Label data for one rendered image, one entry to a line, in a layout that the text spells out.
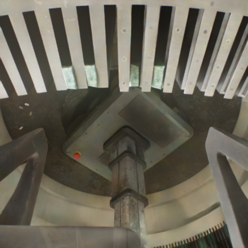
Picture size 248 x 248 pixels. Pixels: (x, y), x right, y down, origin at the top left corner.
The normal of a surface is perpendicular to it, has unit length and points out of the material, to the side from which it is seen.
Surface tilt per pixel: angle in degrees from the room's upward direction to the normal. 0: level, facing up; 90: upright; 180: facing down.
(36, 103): 0
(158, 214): 90
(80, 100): 0
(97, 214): 90
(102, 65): 0
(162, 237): 90
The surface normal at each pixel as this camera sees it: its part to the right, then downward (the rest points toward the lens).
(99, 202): 0.23, -0.81
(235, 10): 0.01, 0.57
